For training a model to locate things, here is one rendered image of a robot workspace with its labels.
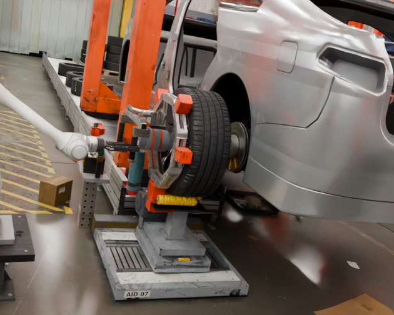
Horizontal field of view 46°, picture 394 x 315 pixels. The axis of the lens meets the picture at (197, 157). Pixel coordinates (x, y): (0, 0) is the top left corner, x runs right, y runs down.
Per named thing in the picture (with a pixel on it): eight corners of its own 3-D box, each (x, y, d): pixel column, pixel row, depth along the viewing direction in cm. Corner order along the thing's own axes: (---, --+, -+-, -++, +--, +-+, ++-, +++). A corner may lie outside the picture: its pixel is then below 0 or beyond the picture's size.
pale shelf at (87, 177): (109, 184, 318) (109, 179, 318) (84, 182, 312) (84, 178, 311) (99, 164, 357) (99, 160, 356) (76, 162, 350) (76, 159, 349)
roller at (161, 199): (199, 207, 288) (201, 199, 287) (154, 205, 277) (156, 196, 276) (196, 204, 294) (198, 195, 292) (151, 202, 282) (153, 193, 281)
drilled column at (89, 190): (92, 227, 345) (99, 174, 334) (78, 227, 341) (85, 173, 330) (89, 222, 353) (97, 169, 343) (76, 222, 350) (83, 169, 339)
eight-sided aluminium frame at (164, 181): (176, 199, 267) (193, 105, 254) (165, 198, 264) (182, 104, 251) (151, 169, 315) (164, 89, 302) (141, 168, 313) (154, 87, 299)
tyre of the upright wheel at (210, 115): (239, 92, 261) (195, 90, 321) (200, 87, 251) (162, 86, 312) (223, 208, 267) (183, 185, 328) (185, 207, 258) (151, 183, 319)
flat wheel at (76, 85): (89, 90, 804) (90, 77, 798) (119, 99, 777) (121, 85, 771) (61, 91, 746) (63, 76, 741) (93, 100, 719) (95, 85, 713)
